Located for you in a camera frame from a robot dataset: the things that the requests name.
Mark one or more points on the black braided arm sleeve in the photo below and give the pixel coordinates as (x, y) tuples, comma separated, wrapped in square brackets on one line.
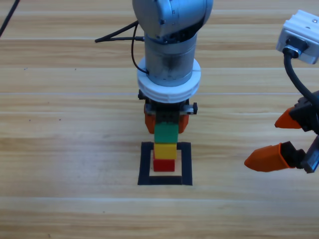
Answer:
[(102, 39)]

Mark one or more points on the yellow cube block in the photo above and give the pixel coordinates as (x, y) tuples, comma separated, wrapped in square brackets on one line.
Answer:
[(164, 150)]

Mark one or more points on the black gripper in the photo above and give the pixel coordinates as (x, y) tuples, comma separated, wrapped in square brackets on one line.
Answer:
[(167, 115), (310, 117)]

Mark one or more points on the red cube block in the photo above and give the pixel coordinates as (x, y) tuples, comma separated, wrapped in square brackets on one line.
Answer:
[(163, 165)]

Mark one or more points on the green cube block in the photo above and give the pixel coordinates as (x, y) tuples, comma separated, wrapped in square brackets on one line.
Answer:
[(165, 133)]

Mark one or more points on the black tape square outline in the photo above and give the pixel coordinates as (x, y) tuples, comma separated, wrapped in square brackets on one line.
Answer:
[(144, 169)]

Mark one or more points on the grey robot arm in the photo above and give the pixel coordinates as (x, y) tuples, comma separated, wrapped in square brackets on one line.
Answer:
[(169, 20)]

